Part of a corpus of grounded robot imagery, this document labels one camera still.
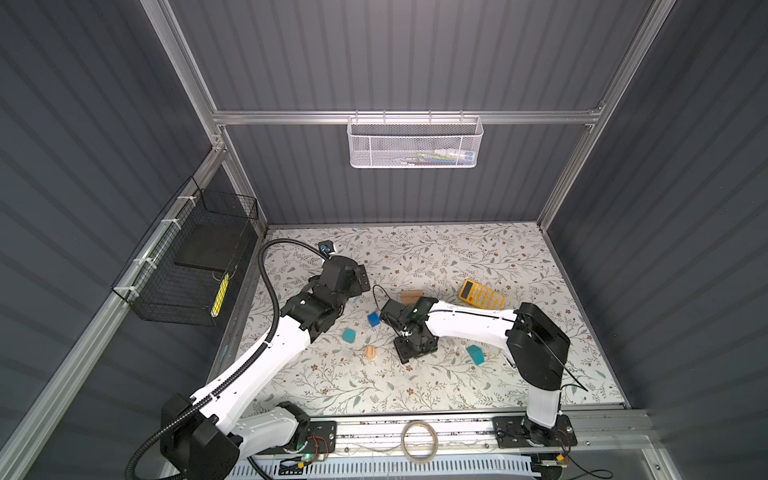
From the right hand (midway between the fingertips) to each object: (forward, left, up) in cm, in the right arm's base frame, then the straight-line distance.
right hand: (412, 357), depth 85 cm
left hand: (+14, +17, +22) cm, 32 cm away
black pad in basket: (+17, +50, +30) cm, 61 cm away
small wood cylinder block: (+1, +12, +2) cm, 12 cm away
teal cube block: (+7, +19, 0) cm, 20 cm away
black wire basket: (+11, +56, +28) cm, 64 cm away
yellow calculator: (+21, -24, -1) cm, 32 cm away
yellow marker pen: (+4, +45, +27) cm, 53 cm away
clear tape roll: (-20, -5, 0) cm, 21 cm away
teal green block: (+1, -19, -1) cm, 19 cm away
